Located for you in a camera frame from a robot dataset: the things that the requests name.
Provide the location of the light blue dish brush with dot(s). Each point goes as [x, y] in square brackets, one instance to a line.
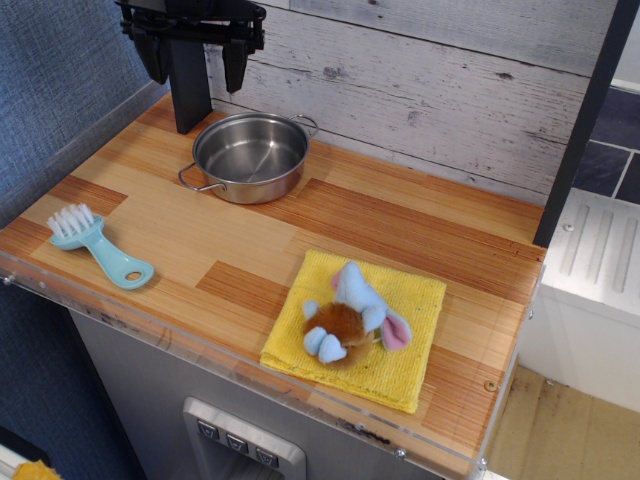
[76, 226]

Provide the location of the blue and brown plush toy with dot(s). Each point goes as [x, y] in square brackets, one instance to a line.
[342, 332]

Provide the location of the yellow object bottom left corner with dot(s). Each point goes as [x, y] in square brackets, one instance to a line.
[29, 471]

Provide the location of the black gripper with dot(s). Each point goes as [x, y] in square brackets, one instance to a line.
[149, 23]

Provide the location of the white ridged side cabinet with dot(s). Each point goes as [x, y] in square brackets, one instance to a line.
[583, 326]

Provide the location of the dark left vertical post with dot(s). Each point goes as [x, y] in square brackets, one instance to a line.
[189, 84]

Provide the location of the silver button control panel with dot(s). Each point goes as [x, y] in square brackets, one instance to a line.
[227, 447]

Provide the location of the dark right vertical post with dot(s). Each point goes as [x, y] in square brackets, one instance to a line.
[612, 48]

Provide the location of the dark vertical post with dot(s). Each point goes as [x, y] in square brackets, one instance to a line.
[189, 84]
[612, 48]

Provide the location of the stainless steel pan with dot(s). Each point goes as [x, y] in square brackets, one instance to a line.
[252, 158]

